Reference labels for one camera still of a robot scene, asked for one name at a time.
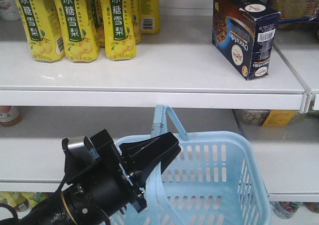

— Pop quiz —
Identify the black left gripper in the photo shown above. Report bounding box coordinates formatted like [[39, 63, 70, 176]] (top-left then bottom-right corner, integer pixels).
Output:
[[63, 129, 181, 213]]

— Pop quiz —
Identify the light blue plastic basket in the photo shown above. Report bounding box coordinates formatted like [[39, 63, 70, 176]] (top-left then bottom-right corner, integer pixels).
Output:
[[110, 105, 272, 225]]

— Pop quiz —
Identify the dark blue cookie box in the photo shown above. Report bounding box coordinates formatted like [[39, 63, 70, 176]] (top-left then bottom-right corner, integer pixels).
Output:
[[212, 0, 280, 81]]

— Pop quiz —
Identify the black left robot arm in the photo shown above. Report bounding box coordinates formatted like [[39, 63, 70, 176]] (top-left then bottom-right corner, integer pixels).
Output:
[[1, 130, 181, 225]]

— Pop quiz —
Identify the white supermarket shelf unit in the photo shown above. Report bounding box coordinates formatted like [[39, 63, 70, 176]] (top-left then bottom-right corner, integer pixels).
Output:
[[0, 0, 319, 225]]

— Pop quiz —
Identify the yellow pear drink bottle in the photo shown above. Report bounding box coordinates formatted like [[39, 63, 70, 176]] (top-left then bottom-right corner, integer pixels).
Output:
[[100, 0, 137, 61], [54, 0, 100, 63], [15, 0, 65, 63], [138, 0, 160, 34]]

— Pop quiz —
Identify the blue cracker package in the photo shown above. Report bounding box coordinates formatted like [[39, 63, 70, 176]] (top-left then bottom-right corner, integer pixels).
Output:
[[269, 0, 319, 30]]

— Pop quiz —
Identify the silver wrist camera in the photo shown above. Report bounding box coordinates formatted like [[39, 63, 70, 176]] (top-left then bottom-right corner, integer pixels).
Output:
[[62, 136, 99, 165]]

